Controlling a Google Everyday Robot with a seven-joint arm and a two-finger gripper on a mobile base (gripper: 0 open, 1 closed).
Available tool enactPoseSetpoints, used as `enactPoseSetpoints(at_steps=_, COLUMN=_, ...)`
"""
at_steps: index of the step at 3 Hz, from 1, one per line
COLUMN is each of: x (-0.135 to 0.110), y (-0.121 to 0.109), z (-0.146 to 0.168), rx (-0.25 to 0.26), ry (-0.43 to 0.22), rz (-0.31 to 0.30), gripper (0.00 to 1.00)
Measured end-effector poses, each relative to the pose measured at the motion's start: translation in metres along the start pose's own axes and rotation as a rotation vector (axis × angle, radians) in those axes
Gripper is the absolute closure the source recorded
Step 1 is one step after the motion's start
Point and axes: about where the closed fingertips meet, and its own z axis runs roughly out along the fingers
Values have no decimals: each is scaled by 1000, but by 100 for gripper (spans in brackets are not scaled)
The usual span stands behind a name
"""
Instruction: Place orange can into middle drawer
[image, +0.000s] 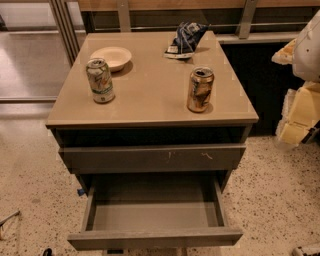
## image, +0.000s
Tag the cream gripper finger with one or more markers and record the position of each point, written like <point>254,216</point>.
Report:
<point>300,112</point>
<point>285,55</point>

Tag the orange soda can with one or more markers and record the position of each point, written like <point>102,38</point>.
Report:
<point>200,87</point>

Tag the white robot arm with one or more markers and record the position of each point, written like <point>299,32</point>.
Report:
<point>306,55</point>

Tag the closed top drawer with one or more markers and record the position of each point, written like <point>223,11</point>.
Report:
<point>138,159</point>

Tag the grey drawer cabinet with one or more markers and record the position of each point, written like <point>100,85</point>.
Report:
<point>150,103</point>

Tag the green white soda can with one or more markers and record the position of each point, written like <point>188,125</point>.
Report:
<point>100,81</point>

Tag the open middle drawer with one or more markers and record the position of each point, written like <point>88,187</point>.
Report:
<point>154,210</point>

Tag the blue chip bag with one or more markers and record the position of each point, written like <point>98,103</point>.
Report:
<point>186,40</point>

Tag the white object on floor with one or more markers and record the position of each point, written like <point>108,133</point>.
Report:
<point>307,250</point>

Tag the white bowl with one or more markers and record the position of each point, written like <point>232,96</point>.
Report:
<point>115,57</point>

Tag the blue tape piece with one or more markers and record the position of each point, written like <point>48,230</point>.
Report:
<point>80,192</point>

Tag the small black floor object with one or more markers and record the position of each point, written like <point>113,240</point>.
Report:
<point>48,252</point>

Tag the metal rod on floor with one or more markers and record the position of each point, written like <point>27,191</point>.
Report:
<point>6,219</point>

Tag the metal shelf frame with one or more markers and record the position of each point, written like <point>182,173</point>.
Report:
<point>234,21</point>

